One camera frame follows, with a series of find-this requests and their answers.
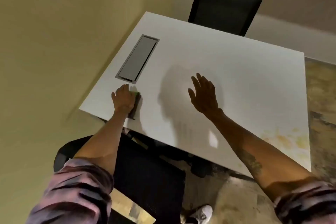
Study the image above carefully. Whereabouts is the green scrub sponge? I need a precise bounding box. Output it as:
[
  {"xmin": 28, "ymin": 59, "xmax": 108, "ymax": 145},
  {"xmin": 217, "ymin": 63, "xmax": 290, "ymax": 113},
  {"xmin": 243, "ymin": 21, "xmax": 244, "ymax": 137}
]
[{"xmin": 128, "ymin": 85, "xmax": 143, "ymax": 121}]

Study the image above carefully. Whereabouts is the pink tie-dye right sleeve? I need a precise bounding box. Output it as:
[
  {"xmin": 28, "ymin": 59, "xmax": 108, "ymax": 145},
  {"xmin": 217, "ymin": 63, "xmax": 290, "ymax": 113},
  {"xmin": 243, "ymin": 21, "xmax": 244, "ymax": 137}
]
[{"xmin": 273, "ymin": 177, "xmax": 336, "ymax": 224}]

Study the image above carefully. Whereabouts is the grey cable tray lid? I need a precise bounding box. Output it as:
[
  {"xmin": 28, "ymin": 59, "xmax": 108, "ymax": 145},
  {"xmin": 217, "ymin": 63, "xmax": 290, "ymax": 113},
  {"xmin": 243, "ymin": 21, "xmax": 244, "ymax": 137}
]
[{"xmin": 115, "ymin": 34, "xmax": 160, "ymax": 84}]

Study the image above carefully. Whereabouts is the person's right forearm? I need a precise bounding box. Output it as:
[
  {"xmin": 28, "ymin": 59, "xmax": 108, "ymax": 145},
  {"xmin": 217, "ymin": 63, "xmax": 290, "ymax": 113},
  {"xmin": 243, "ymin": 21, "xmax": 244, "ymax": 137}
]
[{"xmin": 206, "ymin": 109, "xmax": 316, "ymax": 193}]

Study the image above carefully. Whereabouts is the black mesh office chair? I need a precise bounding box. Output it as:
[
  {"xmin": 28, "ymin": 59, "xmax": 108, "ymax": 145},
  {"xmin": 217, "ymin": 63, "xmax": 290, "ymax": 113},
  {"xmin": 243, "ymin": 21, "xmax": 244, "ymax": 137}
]
[{"xmin": 188, "ymin": 0, "xmax": 266, "ymax": 37}]

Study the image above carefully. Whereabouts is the black fabric office chair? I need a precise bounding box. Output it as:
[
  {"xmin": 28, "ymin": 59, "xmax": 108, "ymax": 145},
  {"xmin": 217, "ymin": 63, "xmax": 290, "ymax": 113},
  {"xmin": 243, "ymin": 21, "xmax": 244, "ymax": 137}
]
[{"xmin": 54, "ymin": 129, "xmax": 186, "ymax": 224}]

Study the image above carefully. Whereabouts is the white sneaker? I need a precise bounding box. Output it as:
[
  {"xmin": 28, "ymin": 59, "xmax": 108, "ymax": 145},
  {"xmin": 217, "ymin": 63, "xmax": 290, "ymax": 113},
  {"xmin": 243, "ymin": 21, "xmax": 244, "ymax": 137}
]
[{"xmin": 181, "ymin": 204, "xmax": 213, "ymax": 224}]

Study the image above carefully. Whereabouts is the pink tie-dye left sleeve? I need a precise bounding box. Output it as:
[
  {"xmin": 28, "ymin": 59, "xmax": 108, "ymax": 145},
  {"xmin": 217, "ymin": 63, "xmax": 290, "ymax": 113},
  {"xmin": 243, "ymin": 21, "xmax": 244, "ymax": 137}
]
[{"xmin": 26, "ymin": 158, "xmax": 115, "ymax": 224}]

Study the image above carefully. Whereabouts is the person's left hand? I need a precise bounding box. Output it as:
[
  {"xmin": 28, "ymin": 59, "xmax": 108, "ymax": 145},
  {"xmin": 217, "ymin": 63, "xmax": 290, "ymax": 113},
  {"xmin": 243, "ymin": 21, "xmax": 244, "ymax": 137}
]
[{"xmin": 111, "ymin": 84, "xmax": 142, "ymax": 116}]

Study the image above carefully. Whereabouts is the pink tie-dye sleeve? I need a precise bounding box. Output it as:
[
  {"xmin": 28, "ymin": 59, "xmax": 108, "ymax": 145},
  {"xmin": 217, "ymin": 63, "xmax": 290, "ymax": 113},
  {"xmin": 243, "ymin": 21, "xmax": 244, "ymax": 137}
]
[
  {"xmin": 273, "ymin": 177, "xmax": 336, "ymax": 224},
  {"xmin": 26, "ymin": 158, "xmax": 115, "ymax": 224}
]

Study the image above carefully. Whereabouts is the person's left forearm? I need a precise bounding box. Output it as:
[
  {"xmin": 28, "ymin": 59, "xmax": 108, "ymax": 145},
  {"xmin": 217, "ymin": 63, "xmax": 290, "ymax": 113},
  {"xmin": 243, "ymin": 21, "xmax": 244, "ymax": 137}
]
[{"xmin": 73, "ymin": 111, "xmax": 132, "ymax": 177}]

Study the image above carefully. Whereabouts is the person's right hand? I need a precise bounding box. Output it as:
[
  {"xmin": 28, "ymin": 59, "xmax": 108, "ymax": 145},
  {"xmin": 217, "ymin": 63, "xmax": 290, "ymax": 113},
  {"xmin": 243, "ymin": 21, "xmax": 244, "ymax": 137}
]
[{"xmin": 187, "ymin": 73, "xmax": 224, "ymax": 120}]

